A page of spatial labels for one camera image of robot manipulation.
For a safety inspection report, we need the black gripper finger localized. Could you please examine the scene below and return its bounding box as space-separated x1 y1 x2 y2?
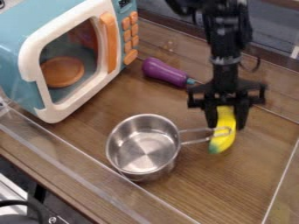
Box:
235 99 249 130
204 101 217 128

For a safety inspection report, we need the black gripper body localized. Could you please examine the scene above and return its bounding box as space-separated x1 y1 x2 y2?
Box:
187 57 267 109

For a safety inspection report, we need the yellow toy banana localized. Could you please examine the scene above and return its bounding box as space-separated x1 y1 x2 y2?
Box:
208 106 236 154

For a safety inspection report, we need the silver metal pot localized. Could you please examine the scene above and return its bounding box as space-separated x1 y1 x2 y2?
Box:
104 113 232 183

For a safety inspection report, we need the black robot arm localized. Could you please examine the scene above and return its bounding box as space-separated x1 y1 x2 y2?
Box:
164 0 267 130

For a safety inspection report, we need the purple toy eggplant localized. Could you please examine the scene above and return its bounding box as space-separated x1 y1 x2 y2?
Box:
141 57 195 88

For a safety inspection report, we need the clear acrylic right barrier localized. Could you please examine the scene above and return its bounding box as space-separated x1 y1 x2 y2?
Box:
261 141 299 224

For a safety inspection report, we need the clear acrylic barrier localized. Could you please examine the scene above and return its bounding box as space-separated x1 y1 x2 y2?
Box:
261 141 299 224
0 99 199 224

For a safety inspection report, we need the orange microwave turntable plate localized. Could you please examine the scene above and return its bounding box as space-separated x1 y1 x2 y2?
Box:
41 56 84 88

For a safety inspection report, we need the blue white toy microwave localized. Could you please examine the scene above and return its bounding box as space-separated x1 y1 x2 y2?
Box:
0 0 139 123

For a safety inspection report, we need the clear acrylic front barrier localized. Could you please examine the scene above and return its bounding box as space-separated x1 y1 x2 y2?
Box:
0 99 199 224

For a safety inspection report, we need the black cable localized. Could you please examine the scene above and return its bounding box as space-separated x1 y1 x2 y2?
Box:
0 199 51 224

